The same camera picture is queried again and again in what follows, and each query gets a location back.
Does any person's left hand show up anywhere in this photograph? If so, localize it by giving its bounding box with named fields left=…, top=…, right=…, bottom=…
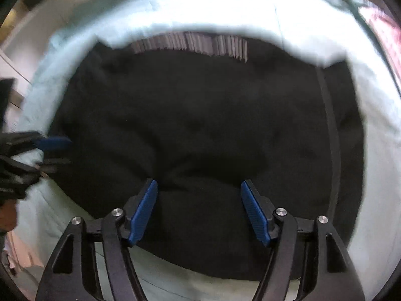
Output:
left=0, top=200, right=18, bottom=232

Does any black hooded jacket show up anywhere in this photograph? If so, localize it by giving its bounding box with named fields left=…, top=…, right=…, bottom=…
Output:
left=49, top=39, right=364, bottom=281

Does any pink quilted pillow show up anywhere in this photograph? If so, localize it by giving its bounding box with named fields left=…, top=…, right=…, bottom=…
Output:
left=358, top=0, right=400, bottom=81

